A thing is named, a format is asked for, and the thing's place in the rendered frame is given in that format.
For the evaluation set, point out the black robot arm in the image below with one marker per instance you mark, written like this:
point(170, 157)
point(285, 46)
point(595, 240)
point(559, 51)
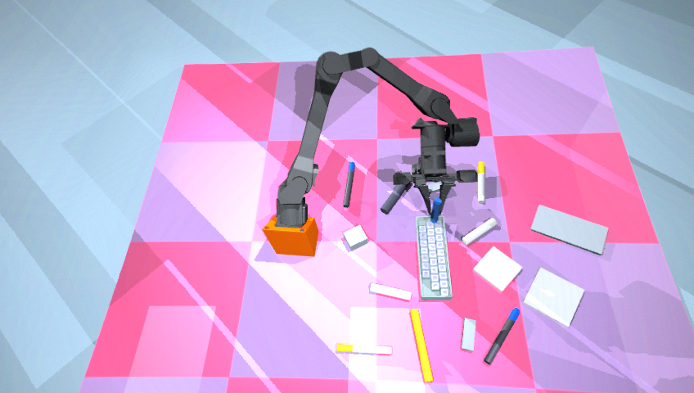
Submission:
point(292, 212)

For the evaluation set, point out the grey marker with blue cap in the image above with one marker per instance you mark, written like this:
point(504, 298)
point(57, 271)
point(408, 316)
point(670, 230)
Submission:
point(497, 344)
point(349, 184)

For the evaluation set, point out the grey cylinder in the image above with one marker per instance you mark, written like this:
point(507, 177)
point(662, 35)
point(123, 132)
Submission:
point(392, 199)

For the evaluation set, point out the white sheet of paper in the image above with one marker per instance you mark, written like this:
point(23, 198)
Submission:
point(554, 297)

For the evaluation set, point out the blue stylus with white tip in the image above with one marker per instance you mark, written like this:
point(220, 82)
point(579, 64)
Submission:
point(435, 210)

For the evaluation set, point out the grey keyboard with white letter keys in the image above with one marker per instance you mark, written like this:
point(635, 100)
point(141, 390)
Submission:
point(432, 253)

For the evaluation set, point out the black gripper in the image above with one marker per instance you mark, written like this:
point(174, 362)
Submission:
point(433, 162)

